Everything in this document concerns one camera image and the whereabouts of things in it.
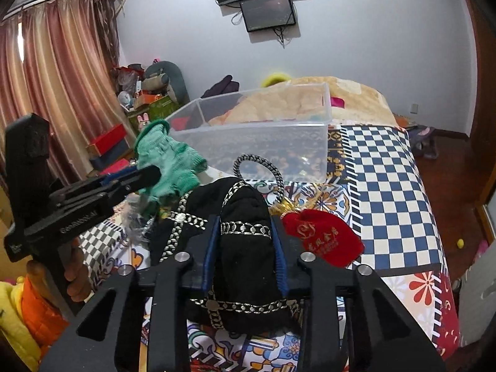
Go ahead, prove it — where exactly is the green knitted sock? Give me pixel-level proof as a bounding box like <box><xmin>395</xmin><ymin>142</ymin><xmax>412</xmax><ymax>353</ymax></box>
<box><xmin>135</xmin><ymin>119</ymin><xmax>208</xmax><ymax>214</ymax></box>

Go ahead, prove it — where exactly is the red velvet drawstring pouch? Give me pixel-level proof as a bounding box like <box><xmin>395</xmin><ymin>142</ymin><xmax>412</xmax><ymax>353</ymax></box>
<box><xmin>281</xmin><ymin>209</ymin><xmax>365</xmax><ymax>268</ymax></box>

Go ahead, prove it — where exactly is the person's left hand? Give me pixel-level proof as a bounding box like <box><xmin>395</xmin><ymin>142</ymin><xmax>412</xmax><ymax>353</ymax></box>
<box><xmin>26</xmin><ymin>237</ymin><xmax>94</xmax><ymax>304</ymax></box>

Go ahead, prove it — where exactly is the red box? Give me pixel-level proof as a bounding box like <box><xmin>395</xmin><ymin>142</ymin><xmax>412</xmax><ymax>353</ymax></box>
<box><xmin>86</xmin><ymin>123</ymin><xmax>127</xmax><ymax>157</ymax></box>

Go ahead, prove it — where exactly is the pink bunny toy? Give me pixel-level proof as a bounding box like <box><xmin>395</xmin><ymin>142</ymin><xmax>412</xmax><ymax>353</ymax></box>
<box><xmin>137</xmin><ymin>112</ymin><xmax>150</xmax><ymax>131</ymax></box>

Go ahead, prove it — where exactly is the orange jacket sleeve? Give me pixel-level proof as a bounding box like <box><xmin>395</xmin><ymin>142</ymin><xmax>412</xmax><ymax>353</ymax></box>
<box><xmin>21</xmin><ymin>277</ymin><xmax>69</xmax><ymax>357</ymax></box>

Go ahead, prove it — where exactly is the grey plush toy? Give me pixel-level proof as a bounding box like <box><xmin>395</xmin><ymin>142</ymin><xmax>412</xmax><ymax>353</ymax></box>
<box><xmin>141</xmin><ymin>60</ymin><xmax>190</xmax><ymax>106</ymax></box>

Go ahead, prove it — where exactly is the patterned patchwork bed sheet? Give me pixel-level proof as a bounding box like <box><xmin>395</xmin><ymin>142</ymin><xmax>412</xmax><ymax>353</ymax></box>
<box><xmin>81</xmin><ymin>125</ymin><xmax>459</xmax><ymax>371</ymax></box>

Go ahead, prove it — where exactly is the pink striped curtain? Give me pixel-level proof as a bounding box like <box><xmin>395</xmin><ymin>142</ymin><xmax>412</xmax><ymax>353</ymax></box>
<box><xmin>1</xmin><ymin>0</ymin><xmax>135</xmax><ymax>183</ymax></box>

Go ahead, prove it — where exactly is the dark purple clothing pile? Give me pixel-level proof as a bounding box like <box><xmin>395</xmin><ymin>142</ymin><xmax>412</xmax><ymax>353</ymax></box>
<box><xmin>201</xmin><ymin>75</ymin><xmax>240</xmax><ymax>98</ymax></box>

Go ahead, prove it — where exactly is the clear plastic storage bin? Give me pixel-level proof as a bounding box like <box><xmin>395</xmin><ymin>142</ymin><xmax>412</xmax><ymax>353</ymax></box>
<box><xmin>167</xmin><ymin>83</ymin><xmax>332</xmax><ymax>183</ymax></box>

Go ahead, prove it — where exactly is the yellow fuzzy item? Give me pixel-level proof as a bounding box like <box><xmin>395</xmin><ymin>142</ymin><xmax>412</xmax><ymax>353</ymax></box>
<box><xmin>261</xmin><ymin>72</ymin><xmax>292</xmax><ymax>88</ymax></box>

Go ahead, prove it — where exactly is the beige floral blanket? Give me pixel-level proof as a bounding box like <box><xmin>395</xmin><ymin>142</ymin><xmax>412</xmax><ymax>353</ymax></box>
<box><xmin>208</xmin><ymin>77</ymin><xmax>398</xmax><ymax>127</ymax></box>

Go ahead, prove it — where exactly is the black white braided cord loop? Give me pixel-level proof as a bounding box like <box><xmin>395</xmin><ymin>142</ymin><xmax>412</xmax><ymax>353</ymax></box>
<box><xmin>232</xmin><ymin>153</ymin><xmax>287</xmax><ymax>204</ymax></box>

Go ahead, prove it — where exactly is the small black wall monitor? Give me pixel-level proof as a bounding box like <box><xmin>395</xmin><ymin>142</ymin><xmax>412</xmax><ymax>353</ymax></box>
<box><xmin>240</xmin><ymin>0</ymin><xmax>297</xmax><ymax>33</ymax></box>

